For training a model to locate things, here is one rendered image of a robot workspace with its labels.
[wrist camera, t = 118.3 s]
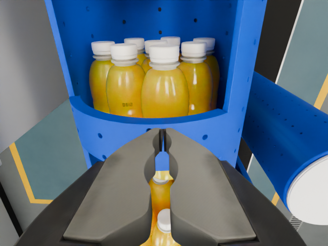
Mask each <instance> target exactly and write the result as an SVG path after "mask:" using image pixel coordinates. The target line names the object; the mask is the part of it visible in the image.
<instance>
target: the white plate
mask: <svg viewBox="0 0 328 246"><path fill-rule="evenodd" d="M286 201H287V206H288V208H289V210H290V212H291V213H292V214H293V215H294V216H295V217H296V218H297V219H299V220H301V221H303V222H306V223H310V224H315V225H328V155H326V156H324V157H321V158H320V159H318V160H316V161H314V162H313V163H311V164H310V165H308V166H307V167H306V168H305V169H303V170H302V171H301V172H300V173H299V174H298V175H297V176H296V177H295V179H294V180H293V181H292V183H291V185H290V186H289V189H288V191H287V198H286Z"/></svg>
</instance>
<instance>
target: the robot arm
mask: <svg viewBox="0 0 328 246"><path fill-rule="evenodd" d="M163 141H164V152H167V154H168V155H169V174H170V176H171V177H172V178H173V179H174V183H173V184H172V185H171V187H170V224H171V236H172V238H173V240H174V241H175V242H176V243H178V244H180V245H181V246H307V245H306V243H305V242H304V240H303V239H302V238H301V236H300V235H299V233H298V232H297V231H296V229H295V228H294V227H293V225H292V224H291V223H290V222H289V220H288V219H287V218H286V217H285V216H284V214H283V213H282V212H281V211H280V210H279V209H278V208H277V207H276V206H275V205H274V204H273V203H272V202H271V201H270V200H269V199H268V198H267V197H266V196H265V195H264V194H263V193H261V192H260V191H259V190H258V189H257V188H256V187H255V186H254V185H253V184H252V183H250V182H249V181H248V180H247V179H246V178H245V177H244V176H243V175H242V174H241V173H240V172H238V171H237V170H236V169H235V168H234V167H233V166H232V165H231V164H230V163H229V162H228V161H226V160H225V161H221V160H219V159H218V158H217V157H216V156H215V155H214V154H213V153H212V152H211V151H209V150H208V149H207V148H205V147H204V146H202V145H201V144H199V143H198V142H196V141H194V140H192V139H191V138H189V137H187V136H185V135H184V134H182V133H180V132H178V131H177V130H175V129H173V128H166V129H161V128H153V129H151V130H149V131H147V132H145V133H144V134H142V135H140V136H138V137H137V138H135V139H133V140H131V141H129V142H128V143H126V144H124V145H123V146H121V147H120V148H119V149H117V150H116V151H115V152H114V153H112V154H111V155H110V156H109V157H108V158H107V159H106V160H104V161H103V162H100V161H97V162H96V163H95V164H94V165H92V166H91V167H90V168H89V169H88V170H87V171H86V172H85V173H83V174H82V175H81V176H80V177H79V178H78V179H77V180H75V181H74V182H73V183H72V184H71V185H70V186H69V187H68V188H67V189H66V190H65V191H63V192H62V193H61V194H60V195H59V196H58V197H57V198H55V199H54V200H53V201H52V202H51V203H50V204H49V205H48V206H47V207H46V208H45V209H44V210H43V211H42V212H41V213H40V214H39V215H38V216H37V217H36V218H35V219H34V220H33V222H32V223H31V224H30V225H29V226H28V228H27V229H26V230H25V231H24V233H23V234H22V235H21V236H20V237H19V239H18V240H17V242H16V243H15V244H14V246H140V245H141V244H143V243H145V242H146V241H147V240H148V238H149V236H150V232H151V224H152V200H151V188H150V185H149V182H150V180H151V179H152V178H153V177H154V176H155V174H156V167H155V158H156V156H157V155H158V154H159V152H162V147H163Z"/></svg>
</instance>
